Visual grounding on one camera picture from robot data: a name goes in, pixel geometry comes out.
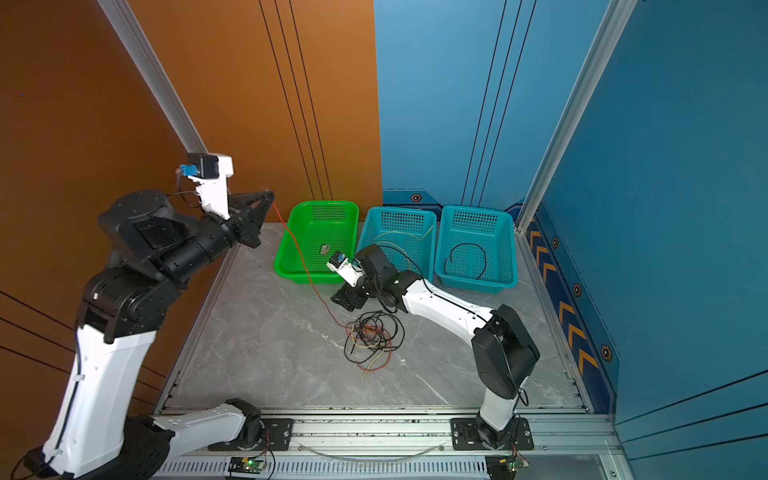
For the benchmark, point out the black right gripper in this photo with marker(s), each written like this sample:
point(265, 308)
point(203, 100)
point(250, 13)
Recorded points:
point(347, 296)

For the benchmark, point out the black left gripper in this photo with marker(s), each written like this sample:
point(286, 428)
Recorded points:
point(242, 220)

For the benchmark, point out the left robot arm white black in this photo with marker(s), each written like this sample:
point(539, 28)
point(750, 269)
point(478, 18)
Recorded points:
point(156, 251)

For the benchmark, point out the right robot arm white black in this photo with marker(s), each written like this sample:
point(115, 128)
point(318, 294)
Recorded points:
point(504, 352)

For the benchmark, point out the green plastic basket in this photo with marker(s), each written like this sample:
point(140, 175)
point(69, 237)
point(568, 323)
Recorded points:
point(311, 224)

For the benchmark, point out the middle teal plastic basket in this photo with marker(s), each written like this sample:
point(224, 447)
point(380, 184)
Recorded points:
point(408, 237)

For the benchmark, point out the teal plastic basket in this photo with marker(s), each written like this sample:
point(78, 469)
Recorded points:
point(408, 237)
point(476, 249)

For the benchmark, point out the right teal plastic basket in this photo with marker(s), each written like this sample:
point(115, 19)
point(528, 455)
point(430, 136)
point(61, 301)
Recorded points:
point(476, 249)

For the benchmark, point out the left green circuit board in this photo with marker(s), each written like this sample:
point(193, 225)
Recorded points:
point(239, 466)

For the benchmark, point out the green circuit board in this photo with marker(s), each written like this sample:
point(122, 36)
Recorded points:
point(505, 467)
point(239, 466)

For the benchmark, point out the right green circuit board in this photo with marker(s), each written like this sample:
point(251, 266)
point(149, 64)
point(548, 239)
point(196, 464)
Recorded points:
point(505, 467)

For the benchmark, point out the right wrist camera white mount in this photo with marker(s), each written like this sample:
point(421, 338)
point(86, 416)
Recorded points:
point(348, 269)

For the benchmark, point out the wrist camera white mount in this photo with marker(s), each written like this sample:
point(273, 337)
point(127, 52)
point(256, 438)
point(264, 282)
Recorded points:
point(210, 172)
point(348, 269)

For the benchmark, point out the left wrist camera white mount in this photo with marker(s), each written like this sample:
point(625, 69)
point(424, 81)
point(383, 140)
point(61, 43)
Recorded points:
point(210, 172)

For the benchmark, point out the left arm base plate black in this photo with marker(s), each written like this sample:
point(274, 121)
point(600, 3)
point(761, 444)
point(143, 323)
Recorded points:
point(275, 435)

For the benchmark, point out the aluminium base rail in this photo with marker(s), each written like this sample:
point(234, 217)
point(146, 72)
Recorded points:
point(416, 444)

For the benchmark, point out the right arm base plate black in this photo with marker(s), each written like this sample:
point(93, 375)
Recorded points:
point(475, 434)

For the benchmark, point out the aluminium corner frame post left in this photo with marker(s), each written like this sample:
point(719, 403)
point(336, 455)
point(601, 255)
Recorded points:
point(126, 25)

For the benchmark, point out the aluminium corner frame post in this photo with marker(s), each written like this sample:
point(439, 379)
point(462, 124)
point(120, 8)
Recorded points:
point(611, 28)
point(126, 25)

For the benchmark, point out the aluminium corner frame post right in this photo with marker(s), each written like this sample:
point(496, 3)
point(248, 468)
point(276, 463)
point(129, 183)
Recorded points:
point(611, 28)

